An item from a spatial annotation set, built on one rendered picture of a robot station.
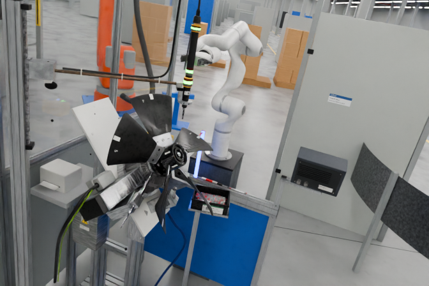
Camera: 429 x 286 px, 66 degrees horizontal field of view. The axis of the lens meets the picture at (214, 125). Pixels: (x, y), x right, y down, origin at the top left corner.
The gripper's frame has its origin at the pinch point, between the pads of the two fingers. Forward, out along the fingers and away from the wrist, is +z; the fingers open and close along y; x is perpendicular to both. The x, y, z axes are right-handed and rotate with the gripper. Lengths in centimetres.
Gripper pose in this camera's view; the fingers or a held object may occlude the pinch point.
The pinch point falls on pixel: (190, 60)
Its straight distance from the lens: 155.7
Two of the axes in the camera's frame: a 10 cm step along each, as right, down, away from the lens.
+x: 1.7, -9.2, -3.5
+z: -3.5, 2.8, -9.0
